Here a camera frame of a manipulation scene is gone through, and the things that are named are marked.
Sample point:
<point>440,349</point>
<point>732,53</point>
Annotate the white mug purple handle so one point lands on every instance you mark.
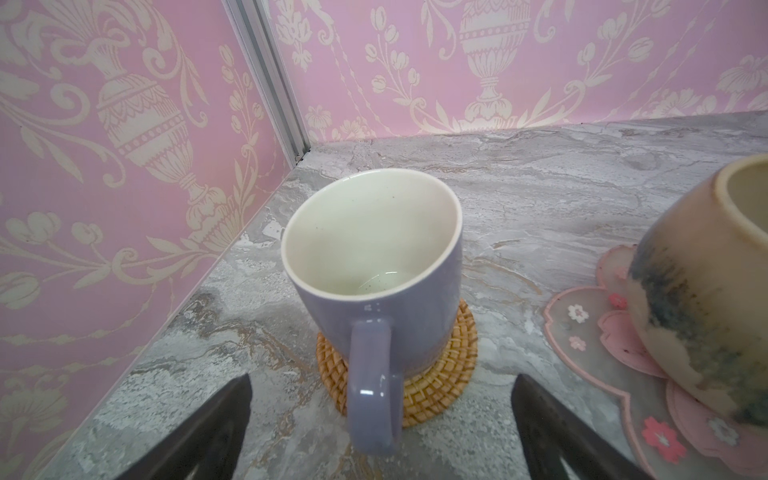
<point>376,259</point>

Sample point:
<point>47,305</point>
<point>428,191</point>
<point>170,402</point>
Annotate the left corner aluminium post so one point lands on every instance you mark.
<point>251,23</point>

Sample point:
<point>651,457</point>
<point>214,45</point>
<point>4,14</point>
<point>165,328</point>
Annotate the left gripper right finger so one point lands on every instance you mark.
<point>555,441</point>

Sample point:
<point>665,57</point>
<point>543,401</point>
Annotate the yellow-green mug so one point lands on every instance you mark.
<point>697,292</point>

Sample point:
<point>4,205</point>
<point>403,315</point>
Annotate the woven tan coaster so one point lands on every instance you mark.
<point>427,394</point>

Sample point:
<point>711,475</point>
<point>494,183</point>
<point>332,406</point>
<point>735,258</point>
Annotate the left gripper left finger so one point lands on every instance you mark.
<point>207,445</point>

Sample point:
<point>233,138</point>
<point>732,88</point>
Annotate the pink flower coaster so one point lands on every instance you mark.
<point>672,435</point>

